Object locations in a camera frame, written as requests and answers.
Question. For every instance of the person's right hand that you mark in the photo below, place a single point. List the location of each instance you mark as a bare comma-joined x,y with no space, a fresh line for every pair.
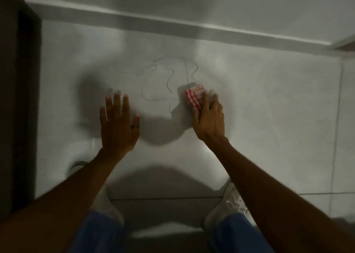
210,125

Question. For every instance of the person's left hand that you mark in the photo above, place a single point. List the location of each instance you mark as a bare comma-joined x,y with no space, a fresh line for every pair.
118,136

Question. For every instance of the person's right thumb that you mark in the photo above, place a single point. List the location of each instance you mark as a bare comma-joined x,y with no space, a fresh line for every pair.
196,118

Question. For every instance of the person's left middle finger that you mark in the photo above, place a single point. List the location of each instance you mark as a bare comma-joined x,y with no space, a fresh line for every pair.
117,105

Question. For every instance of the person's left thumb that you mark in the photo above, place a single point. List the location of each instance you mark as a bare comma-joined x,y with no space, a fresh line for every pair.
135,122

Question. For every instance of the person's left little finger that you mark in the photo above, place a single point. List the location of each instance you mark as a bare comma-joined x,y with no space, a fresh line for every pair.
103,115

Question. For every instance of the red white checked cloth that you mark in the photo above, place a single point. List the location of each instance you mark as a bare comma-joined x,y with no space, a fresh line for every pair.
194,96

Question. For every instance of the person's left forearm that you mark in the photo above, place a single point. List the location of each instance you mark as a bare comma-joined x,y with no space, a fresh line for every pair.
55,200

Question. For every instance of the person's right forearm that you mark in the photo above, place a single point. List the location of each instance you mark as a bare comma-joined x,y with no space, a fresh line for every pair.
277,205

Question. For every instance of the white shoe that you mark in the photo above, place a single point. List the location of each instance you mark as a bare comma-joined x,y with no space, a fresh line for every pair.
226,205
106,202

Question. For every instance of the dark wooden door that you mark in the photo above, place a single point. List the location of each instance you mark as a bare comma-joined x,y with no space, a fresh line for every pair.
16,94

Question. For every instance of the blue trousers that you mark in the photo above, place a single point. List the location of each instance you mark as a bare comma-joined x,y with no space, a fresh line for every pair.
97,233

